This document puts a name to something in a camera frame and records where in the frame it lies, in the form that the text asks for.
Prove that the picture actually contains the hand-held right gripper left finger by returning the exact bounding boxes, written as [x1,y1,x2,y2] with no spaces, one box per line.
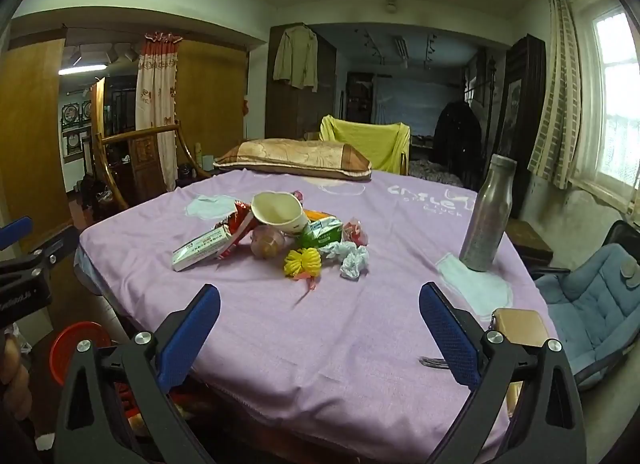
[52,284,222,464]

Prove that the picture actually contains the brown patterned pillow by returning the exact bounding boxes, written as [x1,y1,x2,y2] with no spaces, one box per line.
[213,139,373,181]

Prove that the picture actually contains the dark framed picture panel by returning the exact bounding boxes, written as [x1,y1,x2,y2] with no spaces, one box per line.
[495,35,547,189]

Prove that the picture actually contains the white paper cup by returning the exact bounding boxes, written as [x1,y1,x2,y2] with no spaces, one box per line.
[251,191,307,235]

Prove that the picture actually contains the stainless steel bottle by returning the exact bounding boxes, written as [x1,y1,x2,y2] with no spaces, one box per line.
[459,154,517,272]

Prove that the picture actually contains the pale blue hanging sheet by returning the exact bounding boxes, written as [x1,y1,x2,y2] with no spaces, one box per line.
[375,76,461,137]

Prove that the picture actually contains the dark wooden wardrobe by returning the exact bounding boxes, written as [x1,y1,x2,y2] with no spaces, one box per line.
[265,24,337,141]

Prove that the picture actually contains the blue cushioned chair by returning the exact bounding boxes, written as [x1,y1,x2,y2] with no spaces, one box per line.
[530,221,640,390]

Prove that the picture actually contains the fluorescent tube light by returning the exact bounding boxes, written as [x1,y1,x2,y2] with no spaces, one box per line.
[59,62,108,75]

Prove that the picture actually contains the red printed white curtain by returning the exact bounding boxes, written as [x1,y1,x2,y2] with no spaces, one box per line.
[135,32,181,192]

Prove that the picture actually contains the chair with yellow cover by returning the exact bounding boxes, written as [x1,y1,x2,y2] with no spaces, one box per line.
[320,114,412,175]

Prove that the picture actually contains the black coat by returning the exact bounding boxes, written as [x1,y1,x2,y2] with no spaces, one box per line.
[433,101,482,185]

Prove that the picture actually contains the green drink carton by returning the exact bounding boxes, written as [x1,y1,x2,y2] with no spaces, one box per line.
[295,218,346,249]

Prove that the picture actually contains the person's left hand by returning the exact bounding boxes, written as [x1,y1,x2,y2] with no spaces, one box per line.
[0,331,33,420]

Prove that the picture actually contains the tan wallet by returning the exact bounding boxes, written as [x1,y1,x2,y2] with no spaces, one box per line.
[491,308,551,347]

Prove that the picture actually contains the red white candy wrapper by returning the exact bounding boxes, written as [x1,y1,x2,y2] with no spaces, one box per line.
[342,217,370,246]

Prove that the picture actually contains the beige jacket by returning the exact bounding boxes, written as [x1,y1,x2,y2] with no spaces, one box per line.
[273,24,319,93]

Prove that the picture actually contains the yellow ribbon bow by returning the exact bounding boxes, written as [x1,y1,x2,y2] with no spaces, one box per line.
[284,247,322,305]

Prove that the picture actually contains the red snack wrapper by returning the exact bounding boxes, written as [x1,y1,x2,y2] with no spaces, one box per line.
[216,199,261,261]

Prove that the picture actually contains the window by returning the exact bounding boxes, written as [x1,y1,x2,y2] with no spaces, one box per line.
[570,0,640,225]

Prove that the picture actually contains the dark patterned blanket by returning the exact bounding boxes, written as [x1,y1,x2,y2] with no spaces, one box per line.
[407,159,461,179]

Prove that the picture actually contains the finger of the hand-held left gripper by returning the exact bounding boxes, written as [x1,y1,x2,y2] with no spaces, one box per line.
[0,226,82,275]
[0,216,34,251]

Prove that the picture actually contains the white tissue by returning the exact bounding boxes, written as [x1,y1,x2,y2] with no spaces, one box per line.
[320,240,370,281]

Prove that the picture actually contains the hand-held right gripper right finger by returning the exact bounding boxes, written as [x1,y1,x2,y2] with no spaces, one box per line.
[419,281,587,464]

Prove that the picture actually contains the checked beige curtain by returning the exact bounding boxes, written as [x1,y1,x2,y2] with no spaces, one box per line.
[527,0,583,189]

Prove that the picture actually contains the wooden side table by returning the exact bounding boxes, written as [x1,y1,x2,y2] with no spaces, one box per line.
[505,218,555,267]

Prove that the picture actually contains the long white green box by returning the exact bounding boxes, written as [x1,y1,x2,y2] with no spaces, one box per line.
[172,229,233,272]

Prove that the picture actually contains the wooden armchair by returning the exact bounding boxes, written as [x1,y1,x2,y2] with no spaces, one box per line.
[95,121,211,209]

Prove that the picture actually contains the red mesh basket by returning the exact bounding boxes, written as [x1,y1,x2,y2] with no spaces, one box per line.
[49,321,113,387]

